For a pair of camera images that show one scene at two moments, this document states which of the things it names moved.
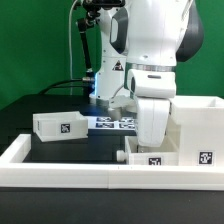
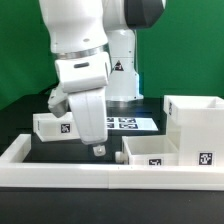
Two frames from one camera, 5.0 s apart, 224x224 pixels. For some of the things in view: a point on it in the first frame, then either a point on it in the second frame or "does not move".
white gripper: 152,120 to 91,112
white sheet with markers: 108,123 does not move
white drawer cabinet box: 201,119 does not move
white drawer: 58,126 does not move
